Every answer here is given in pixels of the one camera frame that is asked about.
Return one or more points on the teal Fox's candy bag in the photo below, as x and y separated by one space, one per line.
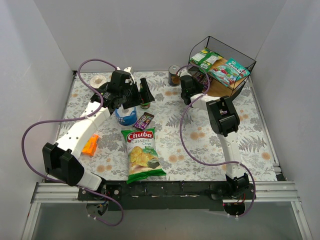
230 72

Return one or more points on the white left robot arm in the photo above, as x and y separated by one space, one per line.
61 159

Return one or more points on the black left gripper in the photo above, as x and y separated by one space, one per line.
136 94

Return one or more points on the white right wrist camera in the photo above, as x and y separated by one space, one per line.
184 74

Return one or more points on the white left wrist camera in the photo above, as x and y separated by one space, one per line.
128 70

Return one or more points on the green candy bag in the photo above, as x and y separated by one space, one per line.
205 59

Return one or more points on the orange smiley snack box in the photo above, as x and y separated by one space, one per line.
91 146

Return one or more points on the purple m&m bag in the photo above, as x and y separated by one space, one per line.
198 76
143 122
206 81

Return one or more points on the dark tin can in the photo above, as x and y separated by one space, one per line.
173 79

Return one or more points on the green Chuba chips bag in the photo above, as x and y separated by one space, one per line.
143 159

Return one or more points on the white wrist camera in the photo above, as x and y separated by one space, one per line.
128 70
184 74

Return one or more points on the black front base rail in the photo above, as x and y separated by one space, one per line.
173 195

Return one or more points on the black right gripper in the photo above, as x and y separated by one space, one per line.
186 81

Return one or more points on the green glass bottle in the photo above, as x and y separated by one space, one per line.
145 105

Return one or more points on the purple M&M bag front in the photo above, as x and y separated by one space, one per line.
198 76

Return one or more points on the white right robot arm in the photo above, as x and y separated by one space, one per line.
224 122

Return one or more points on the black wire wooden shelf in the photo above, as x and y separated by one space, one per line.
216 88

